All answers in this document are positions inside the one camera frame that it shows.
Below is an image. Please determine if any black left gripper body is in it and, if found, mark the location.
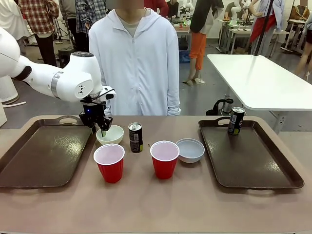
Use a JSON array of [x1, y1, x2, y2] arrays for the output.
[[79, 98, 108, 129]]

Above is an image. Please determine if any pale green bowl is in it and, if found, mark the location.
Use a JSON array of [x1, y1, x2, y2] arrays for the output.
[[96, 125, 124, 145]]

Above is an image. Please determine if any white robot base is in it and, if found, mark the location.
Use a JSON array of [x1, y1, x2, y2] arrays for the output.
[[0, 75, 20, 104]]

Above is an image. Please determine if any black drink can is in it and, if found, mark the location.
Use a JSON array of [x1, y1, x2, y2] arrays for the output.
[[128, 122, 143, 154], [227, 107, 245, 136]]

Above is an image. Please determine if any red plastic cup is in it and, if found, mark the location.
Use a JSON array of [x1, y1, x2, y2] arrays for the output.
[[93, 143, 125, 184], [150, 140, 180, 180]]

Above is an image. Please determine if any brown plastic tray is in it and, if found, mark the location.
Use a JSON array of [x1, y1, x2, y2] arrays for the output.
[[0, 115, 96, 189], [198, 116, 305, 197]]

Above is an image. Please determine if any person in white hoodie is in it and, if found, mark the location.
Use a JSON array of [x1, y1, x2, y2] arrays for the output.
[[88, 7, 181, 117]]

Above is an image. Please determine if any pale blue bowl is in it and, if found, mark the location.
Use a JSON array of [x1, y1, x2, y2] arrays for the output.
[[175, 138, 205, 164]]

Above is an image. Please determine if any person in plaid shirt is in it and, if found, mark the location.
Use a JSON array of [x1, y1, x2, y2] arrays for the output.
[[18, 0, 60, 68]]

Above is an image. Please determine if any black bag with bottle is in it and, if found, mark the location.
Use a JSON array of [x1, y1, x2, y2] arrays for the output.
[[206, 98, 234, 117]]

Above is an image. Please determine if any person in orange pants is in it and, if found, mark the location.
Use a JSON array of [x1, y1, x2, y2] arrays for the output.
[[182, 0, 225, 85]]

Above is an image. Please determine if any white folding table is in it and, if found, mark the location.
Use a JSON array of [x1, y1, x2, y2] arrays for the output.
[[206, 53, 312, 135]]

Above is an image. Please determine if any white background workbench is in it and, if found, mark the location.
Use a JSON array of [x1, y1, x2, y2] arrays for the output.
[[218, 18, 291, 55]]

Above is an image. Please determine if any black pole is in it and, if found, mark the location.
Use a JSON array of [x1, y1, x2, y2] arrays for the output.
[[254, 0, 273, 57]]

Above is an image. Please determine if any person in red apron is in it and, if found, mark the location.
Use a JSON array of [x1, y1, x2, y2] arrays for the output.
[[248, 0, 285, 57]]

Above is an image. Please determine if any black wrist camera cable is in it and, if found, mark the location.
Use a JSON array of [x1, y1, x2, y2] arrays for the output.
[[84, 86, 117, 104]]

